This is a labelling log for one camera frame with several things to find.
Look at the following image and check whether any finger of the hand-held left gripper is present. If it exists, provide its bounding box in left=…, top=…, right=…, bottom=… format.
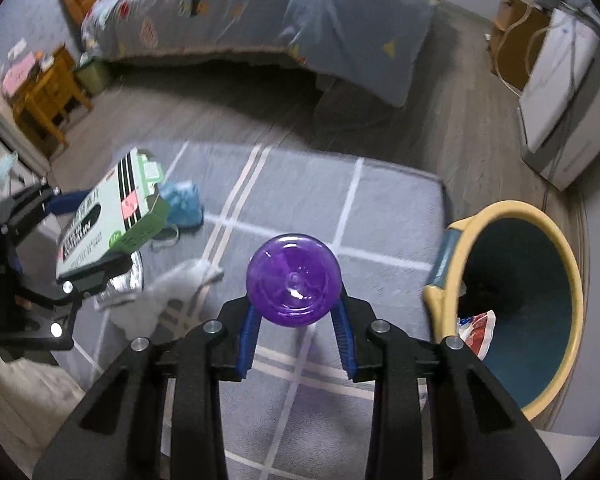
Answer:
left=15, top=252, right=137, bottom=353
left=0, top=184, right=91, bottom=233

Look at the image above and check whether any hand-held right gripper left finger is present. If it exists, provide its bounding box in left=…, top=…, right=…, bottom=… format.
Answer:
left=32, top=300, right=261, bottom=480

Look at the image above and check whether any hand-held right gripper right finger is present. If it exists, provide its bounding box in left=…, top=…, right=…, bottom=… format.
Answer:
left=330, top=297, right=563, bottom=480

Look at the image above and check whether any green white cardboard box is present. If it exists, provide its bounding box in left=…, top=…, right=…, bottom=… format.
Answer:
left=55, top=147, right=171, bottom=281

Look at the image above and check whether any purple plastic bottle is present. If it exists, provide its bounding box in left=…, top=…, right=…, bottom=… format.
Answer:
left=245, top=233, right=342, bottom=328

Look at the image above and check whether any red white snack wrapper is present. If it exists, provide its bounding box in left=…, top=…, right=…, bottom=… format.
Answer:
left=457, top=310, right=497, bottom=361

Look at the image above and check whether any yellow teal basket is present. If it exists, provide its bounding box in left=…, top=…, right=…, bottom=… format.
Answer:
left=422, top=200, right=585, bottom=421

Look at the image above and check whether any silver foil packet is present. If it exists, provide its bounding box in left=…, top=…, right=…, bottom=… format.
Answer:
left=94, top=252, right=145, bottom=311

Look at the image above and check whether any white crumpled cloth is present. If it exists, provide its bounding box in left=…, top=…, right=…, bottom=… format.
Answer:
left=115, top=259, right=226, bottom=338

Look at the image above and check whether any wooden nightstand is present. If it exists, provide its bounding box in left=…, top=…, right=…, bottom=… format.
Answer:
left=2, top=45, right=93, bottom=158

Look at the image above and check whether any light blue plastic bag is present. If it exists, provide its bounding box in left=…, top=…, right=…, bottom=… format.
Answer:
left=150, top=180, right=203, bottom=253

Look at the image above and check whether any green waste bin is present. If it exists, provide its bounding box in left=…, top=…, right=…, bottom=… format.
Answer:
left=75, top=55, right=112, bottom=95

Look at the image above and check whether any pink paper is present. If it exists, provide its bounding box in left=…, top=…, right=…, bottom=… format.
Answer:
left=2, top=55, right=36, bottom=93

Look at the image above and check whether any grey checked mat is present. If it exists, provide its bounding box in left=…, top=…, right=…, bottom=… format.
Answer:
left=55, top=140, right=448, bottom=480

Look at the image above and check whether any bed with blue patterned duvet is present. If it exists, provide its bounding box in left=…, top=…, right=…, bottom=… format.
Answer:
left=80, top=0, right=438, bottom=108

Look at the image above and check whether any white appliance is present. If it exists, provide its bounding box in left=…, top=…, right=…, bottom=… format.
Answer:
left=517, top=7, right=600, bottom=191

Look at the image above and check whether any wooden cabinet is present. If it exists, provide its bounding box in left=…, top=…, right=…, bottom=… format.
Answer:
left=490, top=0, right=551, bottom=96

